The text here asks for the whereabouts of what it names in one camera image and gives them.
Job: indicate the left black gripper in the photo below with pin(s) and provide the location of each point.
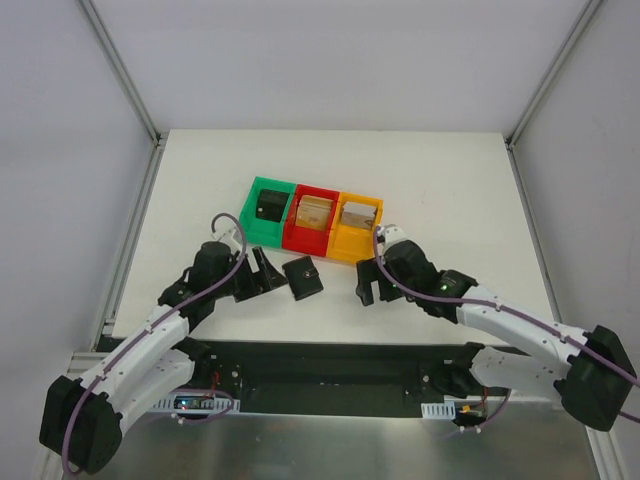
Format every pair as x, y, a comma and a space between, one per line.
248, 276

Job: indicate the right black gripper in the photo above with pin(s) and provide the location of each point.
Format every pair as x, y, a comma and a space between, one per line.
377, 280

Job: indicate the black leather card holder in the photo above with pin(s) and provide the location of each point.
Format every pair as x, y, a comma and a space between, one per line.
303, 277

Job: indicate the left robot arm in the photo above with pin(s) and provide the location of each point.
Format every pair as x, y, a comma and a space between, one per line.
85, 419

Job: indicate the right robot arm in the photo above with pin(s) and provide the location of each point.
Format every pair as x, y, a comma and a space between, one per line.
589, 373

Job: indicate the black card stack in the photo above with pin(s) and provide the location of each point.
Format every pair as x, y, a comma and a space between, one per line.
270, 205

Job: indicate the silver card stack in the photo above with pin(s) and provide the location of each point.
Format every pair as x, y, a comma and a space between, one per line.
358, 215

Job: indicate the gold card stack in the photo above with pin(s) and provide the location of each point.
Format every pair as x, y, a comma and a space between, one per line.
313, 212

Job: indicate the green plastic bin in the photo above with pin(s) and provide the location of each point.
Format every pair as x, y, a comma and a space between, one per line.
261, 232

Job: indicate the yellow plastic bin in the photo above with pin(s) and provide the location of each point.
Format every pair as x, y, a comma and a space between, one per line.
351, 245

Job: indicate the red plastic bin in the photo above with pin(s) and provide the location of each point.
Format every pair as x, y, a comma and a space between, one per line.
303, 240

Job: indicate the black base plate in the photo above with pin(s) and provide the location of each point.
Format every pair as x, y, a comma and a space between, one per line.
390, 381

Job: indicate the right white cable duct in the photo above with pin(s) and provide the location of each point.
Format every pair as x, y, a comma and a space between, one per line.
445, 410

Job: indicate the white cable duct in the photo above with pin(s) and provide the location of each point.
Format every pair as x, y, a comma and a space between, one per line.
196, 404
445, 410

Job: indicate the left white cable duct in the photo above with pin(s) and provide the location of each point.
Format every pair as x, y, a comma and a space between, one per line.
196, 404

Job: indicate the left aluminium frame post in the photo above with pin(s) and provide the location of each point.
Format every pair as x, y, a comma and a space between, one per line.
118, 68

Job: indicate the aluminium frame post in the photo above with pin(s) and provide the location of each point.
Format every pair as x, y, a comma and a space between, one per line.
577, 31
118, 68

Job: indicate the right aluminium frame post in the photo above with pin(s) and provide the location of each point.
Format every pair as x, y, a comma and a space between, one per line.
577, 31

